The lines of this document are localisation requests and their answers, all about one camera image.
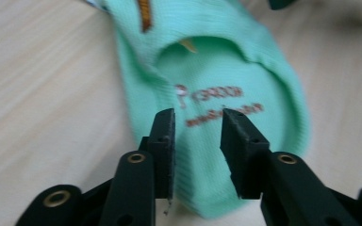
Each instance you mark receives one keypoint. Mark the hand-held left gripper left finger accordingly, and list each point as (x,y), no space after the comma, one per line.
(161,147)

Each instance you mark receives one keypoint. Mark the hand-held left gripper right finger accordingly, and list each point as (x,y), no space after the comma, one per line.
(248,163)

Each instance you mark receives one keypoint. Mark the mint green sock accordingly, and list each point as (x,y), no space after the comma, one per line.
(217,72)

